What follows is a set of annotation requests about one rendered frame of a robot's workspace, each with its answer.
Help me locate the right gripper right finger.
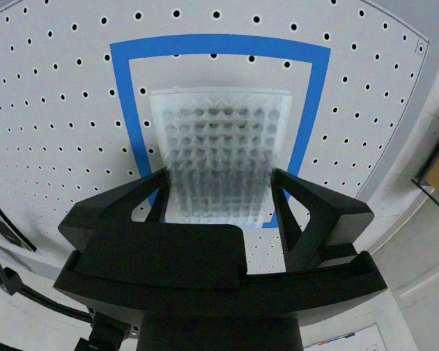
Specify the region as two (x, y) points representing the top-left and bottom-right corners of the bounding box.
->
(271, 168), (375, 272)

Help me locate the blue tape outline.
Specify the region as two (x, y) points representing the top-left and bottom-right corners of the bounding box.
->
(109, 34), (331, 178)

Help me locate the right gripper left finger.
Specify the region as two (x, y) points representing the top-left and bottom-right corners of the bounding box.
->
(68, 168), (170, 223)

